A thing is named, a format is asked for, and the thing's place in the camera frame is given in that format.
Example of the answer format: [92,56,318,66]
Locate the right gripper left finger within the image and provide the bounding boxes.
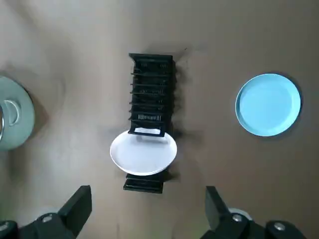
[0,185,93,239]

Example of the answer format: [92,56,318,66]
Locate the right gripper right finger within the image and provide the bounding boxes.
[201,185,310,239]

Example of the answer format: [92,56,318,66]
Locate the white plate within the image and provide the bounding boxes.
[109,128,178,177]

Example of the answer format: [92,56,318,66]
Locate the grey steel cooking pot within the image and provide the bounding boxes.
[0,76,35,151]

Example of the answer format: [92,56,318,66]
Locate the light blue plate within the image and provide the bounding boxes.
[235,73,302,137]

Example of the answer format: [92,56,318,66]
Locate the black dish rack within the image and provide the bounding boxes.
[123,52,179,195]

